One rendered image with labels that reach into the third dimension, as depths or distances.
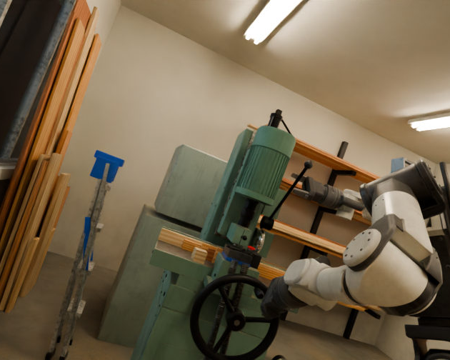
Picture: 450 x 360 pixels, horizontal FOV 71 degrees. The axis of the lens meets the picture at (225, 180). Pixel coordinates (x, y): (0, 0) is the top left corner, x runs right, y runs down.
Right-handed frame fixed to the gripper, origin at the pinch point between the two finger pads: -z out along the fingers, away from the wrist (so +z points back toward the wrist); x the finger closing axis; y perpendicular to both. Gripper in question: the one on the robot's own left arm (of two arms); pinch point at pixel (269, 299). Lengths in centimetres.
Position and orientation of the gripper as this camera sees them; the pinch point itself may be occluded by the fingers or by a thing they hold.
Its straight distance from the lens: 102.4
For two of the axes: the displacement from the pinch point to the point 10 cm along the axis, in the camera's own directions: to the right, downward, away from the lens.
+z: 3.1, -4.7, -8.3
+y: -8.3, -5.6, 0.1
